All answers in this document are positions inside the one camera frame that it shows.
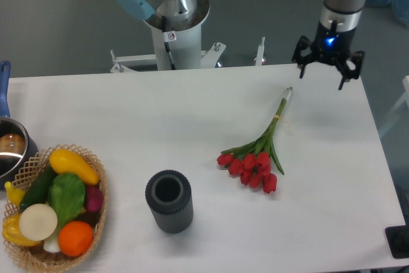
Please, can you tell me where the blue handled saucepan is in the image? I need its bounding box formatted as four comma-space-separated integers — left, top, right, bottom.
1, 61, 38, 191

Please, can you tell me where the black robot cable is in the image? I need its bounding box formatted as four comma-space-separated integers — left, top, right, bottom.
160, 15, 176, 71

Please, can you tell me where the yellow bell pepper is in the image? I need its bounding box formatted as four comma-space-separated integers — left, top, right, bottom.
3, 214, 41, 247

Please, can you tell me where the dark grey ribbed vase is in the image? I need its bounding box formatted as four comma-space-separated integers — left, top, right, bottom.
145, 169, 194, 234

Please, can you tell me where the woven wicker basket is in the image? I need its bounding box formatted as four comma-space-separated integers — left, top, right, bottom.
1, 144, 108, 272

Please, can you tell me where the white round onion slice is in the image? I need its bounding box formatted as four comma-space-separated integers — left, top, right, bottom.
19, 203, 58, 241

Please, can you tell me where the green lettuce leaf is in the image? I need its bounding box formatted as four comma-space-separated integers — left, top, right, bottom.
48, 173, 86, 231

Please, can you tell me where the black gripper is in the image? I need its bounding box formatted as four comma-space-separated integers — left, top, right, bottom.
291, 22, 365, 90

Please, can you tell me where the orange fruit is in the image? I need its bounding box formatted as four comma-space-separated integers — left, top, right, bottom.
58, 221, 93, 257

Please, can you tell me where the white frame at right edge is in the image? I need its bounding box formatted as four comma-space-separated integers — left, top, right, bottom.
378, 75, 408, 138

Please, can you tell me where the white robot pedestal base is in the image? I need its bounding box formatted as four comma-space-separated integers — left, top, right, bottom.
110, 22, 226, 73

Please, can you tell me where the red tulip bouquet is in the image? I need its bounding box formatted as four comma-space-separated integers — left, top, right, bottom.
217, 87, 293, 194

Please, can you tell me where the yellow squash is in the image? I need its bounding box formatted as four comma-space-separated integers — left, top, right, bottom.
49, 148, 100, 185

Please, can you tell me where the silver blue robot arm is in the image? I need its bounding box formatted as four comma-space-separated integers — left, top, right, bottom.
117, 0, 366, 82

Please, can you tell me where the purple red radish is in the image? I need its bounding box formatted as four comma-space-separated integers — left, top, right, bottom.
84, 186, 104, 213

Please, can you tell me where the black device at edge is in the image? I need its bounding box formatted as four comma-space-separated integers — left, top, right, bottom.
385, 225, 408, 259

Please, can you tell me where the dark green cucumber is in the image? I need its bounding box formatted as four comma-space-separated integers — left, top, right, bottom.
19, 164, 58, 212

